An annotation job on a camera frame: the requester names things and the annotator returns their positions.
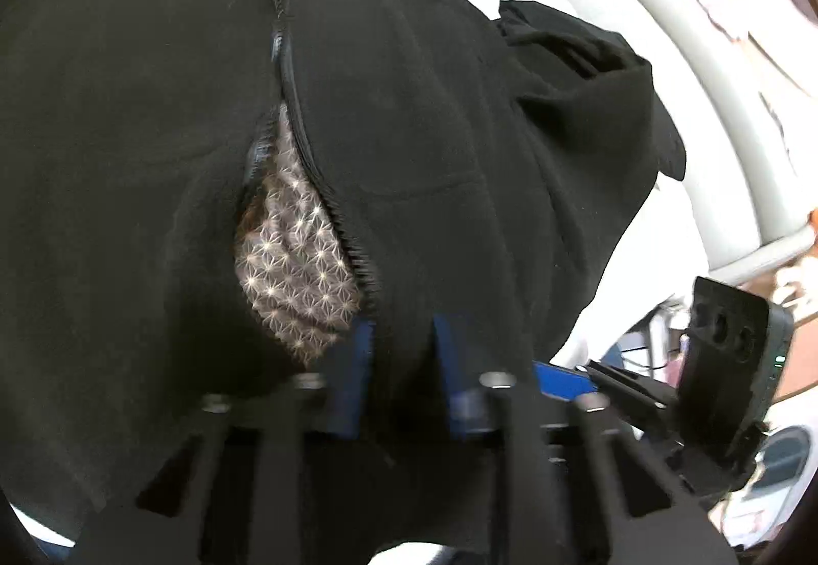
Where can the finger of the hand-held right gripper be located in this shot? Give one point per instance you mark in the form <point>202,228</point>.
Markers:
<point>562,381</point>

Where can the blue checked cartoon blanket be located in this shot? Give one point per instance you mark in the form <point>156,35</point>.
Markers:
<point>639,258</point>

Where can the folded black garment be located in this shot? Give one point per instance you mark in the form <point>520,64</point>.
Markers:
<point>575,66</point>

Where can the grey padded headboard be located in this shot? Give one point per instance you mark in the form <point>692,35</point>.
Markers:
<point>703,111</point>

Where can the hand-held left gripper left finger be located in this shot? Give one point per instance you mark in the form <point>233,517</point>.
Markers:
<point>351,386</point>

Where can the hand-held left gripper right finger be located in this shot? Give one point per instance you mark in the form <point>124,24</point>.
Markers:
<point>457,386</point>

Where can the black fleece zip jacket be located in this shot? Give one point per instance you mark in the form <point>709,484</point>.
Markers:
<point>128,156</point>

